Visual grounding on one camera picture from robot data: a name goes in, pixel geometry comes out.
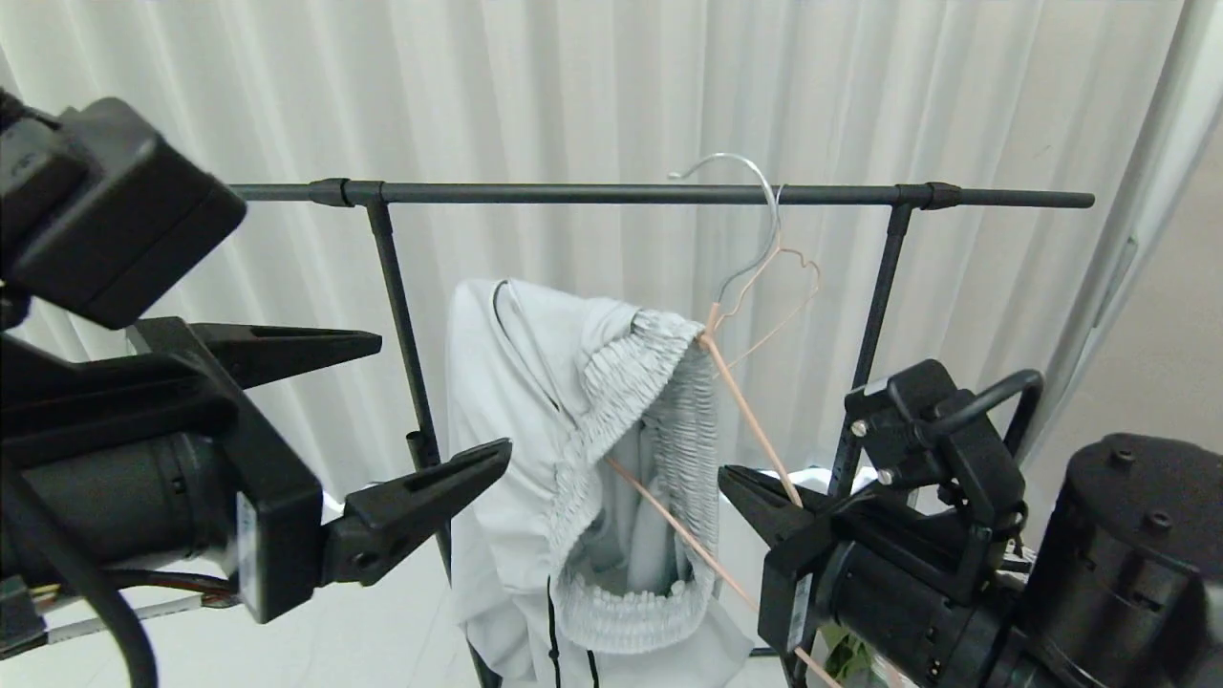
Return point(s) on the pale grey shorts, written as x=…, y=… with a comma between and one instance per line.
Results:
x=506, y=430

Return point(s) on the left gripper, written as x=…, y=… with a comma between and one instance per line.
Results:
x=143, y=497

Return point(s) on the black clothes rack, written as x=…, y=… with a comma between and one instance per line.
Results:
x=573, y=194

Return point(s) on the green garment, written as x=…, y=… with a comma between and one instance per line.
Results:
x=846, y=659

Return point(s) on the pink clothes hanger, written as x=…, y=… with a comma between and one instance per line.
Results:
x=754, y=420
x=817, y=277

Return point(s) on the white curtain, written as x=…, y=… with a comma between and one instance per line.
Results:
x=573, y=86

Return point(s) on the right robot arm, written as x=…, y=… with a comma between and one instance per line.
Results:
x=1127, y=564

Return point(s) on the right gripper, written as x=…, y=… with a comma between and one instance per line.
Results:
x=898, y=602

